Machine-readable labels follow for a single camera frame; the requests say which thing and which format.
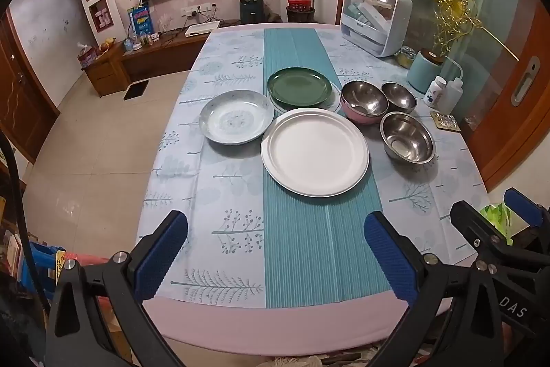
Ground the small stainless steel bowl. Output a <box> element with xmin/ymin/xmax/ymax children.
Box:
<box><xmin>381</xmin><ymin>82</ymin><xmax>417</xmax><ymax>114</ymax></box>

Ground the pink stainless steel bowl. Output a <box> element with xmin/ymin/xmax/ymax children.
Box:
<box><xmin>340</xmin><ymin>80</ymin><xmax>389</xmax><ymax>126</ymax></box>

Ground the white dish cabinet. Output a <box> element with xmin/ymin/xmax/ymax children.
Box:
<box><xmin>340</xmin><ymin>0</ymin><xmax>413</xmax><ymax>58</ymax></box>

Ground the wooden television cabinet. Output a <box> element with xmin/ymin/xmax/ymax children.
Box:
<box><xmin>84</xmin><ymin>21</ymin><xmax>241</xmax><ymax>98</ymax></box>

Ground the white pill bottle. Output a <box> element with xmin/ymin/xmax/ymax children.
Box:
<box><xmin>423</xmin><ymin>76</ymin><xmax>448</xmax><ymax>106</ymax></box>

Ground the light blue patterned plate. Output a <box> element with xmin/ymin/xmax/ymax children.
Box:
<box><xmin>199</xmin><ymin>89</ymin><xmax>275</xmax><ymax>145</ymax></box>

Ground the teal ribbed table runner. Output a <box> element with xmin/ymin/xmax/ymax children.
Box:
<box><xmin>261</xmin><ymin>27</ymin><xmax>393</xmax><ymax>310</ymax></box>

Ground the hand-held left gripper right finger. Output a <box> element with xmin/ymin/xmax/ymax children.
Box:
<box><xmin>364</xmin><ymin>211</ymin><xmax>505</xmax><ymax>367</ymax></box>

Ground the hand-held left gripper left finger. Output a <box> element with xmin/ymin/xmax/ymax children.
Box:
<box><xmin>45</xmin><ymin>210</ymin><xmax>190</xmax><ymax>367</ymax></box>

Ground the clear floral glass plate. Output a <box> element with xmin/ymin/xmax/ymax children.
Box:
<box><xmin>270</xmin><ymin>81</ymin><xmax>342</xmax><ymax>118</ymax></box>

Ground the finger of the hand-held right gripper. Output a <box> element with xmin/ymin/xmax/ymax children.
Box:
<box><xmin>504</xmin><ymin>187</ymin><xmax>550</xmax><ymax>231</ymax></box>
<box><xmin>450</xmin><ymin>200</ymin><xmax>534</xmax><ymax>274</ymax></box>

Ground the gold door ornament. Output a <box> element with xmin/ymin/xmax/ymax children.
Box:
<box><xmin>432</xmin><ymin>0</ymin><xmax>520</xmax><ymax>62</ymax></box>

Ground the pink table cover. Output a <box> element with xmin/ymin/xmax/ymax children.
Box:
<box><xmin>137</xmin><ymin>285</ymin><xmax>413</xmax><ymax>359</ymax></box>

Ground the tree print tablecloth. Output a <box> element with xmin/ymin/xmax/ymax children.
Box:
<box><xmin>136</xmin><ymin>23</ymin><xmax>491</xmax><ymax>307</ymax></box>

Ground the green plastic bag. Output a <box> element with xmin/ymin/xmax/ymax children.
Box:
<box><xmin>480</xmin><ymin>204</ymin><xmax>514</xmax><ymax>245</ymax></box>

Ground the teal canister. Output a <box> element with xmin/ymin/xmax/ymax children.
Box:
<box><xmin>406</xmin><ymin>49</ymin><xmax>445</xmax><ymax>95</ymax></box>

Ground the wooden framed glass door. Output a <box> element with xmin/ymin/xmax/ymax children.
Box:
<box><xmin>410</xmin><ymin>0</ymin><xmax>550</xmax><ymax>193</ymax></box>

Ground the medium stainless steel bowl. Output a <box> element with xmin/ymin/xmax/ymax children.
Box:
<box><xmin>380</xmin><ymin>111</ymin><xmax>436</xmax><ymax>165</ymax></box>

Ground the red and black bucket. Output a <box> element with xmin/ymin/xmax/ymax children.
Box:
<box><xmin>286</xmin><ymin>0</ymin><xmax>317</xmax><ymax>24</ymax></box>

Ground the small glass jar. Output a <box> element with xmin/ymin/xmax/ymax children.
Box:
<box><xmin>396</xmin><ymin>46</ymin><xmax>417</xmax><ymax>69</ymax></box>

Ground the red tissue pack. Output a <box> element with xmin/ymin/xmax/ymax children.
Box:
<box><xmin>77</xmin><ymin>42</ymin><xmax>100</xmax><ymax>69</ymax></box>

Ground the black floor mat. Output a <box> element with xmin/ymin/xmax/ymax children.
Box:
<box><xmin>123</xmin><ymin>79</ymin><xmax>150</xmax><ymax>101</ymax></box>

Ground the black air fryer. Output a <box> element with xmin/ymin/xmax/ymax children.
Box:
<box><xmin>239</xmin><ymin>0</ymin><xmax>264</xmax><ymax>24</ymax></box>

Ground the silver door handle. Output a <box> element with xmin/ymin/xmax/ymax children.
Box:
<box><xmin>510</xmin><ymin>56</ymin><xmax>540</xmax><ymax>106</ymax></box>

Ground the brown wooden door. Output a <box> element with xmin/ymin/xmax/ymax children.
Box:
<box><xmin>0</xmin><ymin>10</ymin><xmax>61</xmax><ymax>165</ymax></box>

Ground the white router box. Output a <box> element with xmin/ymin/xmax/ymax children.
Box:
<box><xmin>185</xmin><ymin>21</ymin><xmax>222</xmax><ymax>37</ymax></box>

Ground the clear squeeze bottle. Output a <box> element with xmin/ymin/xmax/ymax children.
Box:
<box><xmin>436</xmin><ymin>58</ymin><xmax>467</xmax><ymax>115</ymax></box>

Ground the large white plate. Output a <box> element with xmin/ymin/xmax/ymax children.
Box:
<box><xmin>260</xmin><ymin>108</ymin><xmax>370</xmax><ymax>197</ymax></box>

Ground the blue printed box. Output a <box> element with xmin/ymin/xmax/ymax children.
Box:
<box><xmin>127</xmin><ymin>4</ymin><xmax>152</xmax><ymax>37</ymax></box>

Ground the green plate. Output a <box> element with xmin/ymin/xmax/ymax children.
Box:
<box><xmin>267</xmin><ymin>67</ymin><xmax>332</xmax><ymax>107</ymax></box>

